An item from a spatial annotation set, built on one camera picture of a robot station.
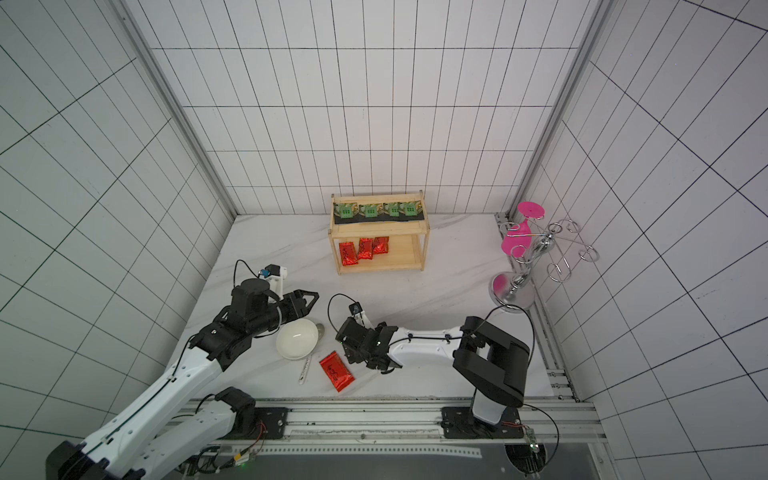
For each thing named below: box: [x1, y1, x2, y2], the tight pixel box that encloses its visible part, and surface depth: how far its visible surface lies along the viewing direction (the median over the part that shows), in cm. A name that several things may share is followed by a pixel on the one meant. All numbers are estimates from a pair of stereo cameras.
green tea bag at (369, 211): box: [358, 204, 378, 218], surface depth 94 cm
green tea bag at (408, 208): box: [399, 202, 417, 216], surface depth 94 cm
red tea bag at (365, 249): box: [357, 238, 374, 261], surface depth 105 cm
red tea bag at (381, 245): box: [373, 236, 389, 254], surface depth 107 cm
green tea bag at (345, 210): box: [333, 202, 358, 219], surface depth 94 cm
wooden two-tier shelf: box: [328, 190, 430, 275], surface depth 97 cm
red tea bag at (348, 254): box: [339, 242, 359, 266], surface depth 106 cm
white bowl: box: [276, 318, 319, 361], surface depth 84 cm
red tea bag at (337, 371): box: [319, 350, 356, 393], surface depth 81 cm
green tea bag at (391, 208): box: [383, 202, 399, 217], surface depth 95 cm
